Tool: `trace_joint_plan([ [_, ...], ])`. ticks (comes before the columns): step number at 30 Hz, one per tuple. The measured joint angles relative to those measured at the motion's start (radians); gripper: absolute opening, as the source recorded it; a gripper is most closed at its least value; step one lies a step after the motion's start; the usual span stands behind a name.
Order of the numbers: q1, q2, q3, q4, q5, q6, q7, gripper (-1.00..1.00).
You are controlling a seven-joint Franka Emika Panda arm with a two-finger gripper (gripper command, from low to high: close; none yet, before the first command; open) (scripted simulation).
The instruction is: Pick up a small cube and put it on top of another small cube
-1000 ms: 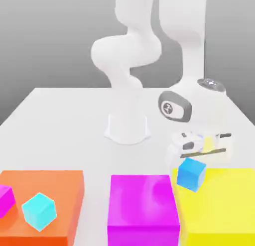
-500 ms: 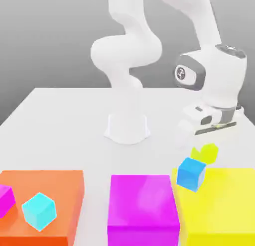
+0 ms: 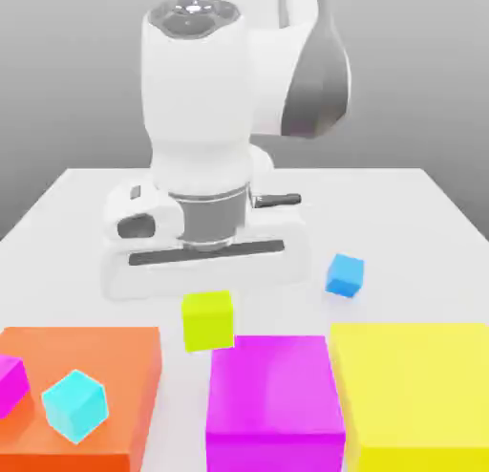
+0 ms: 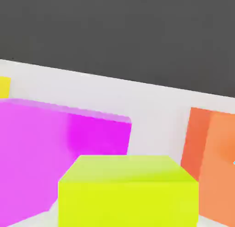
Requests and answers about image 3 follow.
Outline small lime cube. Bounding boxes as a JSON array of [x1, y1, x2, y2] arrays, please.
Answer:
[[181, 290, 236, 354]]

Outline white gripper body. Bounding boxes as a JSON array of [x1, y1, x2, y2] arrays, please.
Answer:
[[100, 216, 311, 301]]

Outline small magenta cube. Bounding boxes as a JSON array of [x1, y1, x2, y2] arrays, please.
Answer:
[[0, 354, 31, 419]]

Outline large magenta box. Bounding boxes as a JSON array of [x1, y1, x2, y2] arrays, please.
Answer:
[[204, 334, 348, 472]]

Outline small cyan cube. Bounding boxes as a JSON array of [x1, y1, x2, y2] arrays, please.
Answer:
[[40, 369, 110, 445]]

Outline large orange box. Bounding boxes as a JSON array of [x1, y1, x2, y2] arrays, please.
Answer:
[[0, 326, 162, 472]]

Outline large yellow box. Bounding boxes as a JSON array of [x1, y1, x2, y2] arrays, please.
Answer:
[[330, 322, 489, 472]]

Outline small blue cube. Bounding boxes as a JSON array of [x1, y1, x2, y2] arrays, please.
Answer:
[[324, 252, 365, 299]]

